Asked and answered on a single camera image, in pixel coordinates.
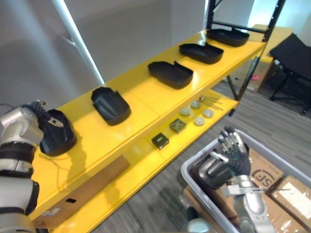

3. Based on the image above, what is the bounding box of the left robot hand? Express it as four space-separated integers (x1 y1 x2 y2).
23 100 65 130

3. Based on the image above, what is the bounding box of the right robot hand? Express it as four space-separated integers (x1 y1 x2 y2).
210 126 252 176

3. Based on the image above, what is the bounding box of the black plastic housing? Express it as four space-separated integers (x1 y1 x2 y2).
190 154 235 190
147 61 194 90
90 86 132 127
179 43 225 65
207 28 251 48
39 109 78 157

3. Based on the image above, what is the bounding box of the yellow shelf board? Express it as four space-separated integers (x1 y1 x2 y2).
28 29 267 222
48 89 239 233

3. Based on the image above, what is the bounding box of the grey plastic bin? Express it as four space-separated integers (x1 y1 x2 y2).
180 128 311 233

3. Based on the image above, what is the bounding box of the cardboard box with round logo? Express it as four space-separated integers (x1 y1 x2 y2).
247 148 284 190

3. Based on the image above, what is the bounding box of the plain brown cardboard box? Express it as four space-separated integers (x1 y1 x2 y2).
182 186 240 223

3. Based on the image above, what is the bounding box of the cardboard box with white label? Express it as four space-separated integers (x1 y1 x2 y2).
265 174 311 232

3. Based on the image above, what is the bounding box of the bundle of metal rods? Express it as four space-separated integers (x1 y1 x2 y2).
198 95 224 111

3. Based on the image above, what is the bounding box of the small square olive tray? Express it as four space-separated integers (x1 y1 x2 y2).
169 118 187 134

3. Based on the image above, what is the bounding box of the white slanted pole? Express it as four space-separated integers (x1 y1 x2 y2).
50 0 105 86

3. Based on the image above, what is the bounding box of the small square black box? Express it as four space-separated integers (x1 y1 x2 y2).
151 133 170 149

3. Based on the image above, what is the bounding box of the cardboard box with red label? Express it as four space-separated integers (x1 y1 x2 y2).
227 56 280 93

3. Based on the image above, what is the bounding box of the long flat cardboard box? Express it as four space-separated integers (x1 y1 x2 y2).
32 155 131 229

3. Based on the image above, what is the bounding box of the black folding chair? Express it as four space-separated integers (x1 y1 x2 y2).
269 32 311 116

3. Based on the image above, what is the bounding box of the light wooden table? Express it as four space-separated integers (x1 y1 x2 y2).
252 23 295 64

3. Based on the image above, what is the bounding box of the black metal shelf frame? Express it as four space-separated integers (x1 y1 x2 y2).
206 0 288 117

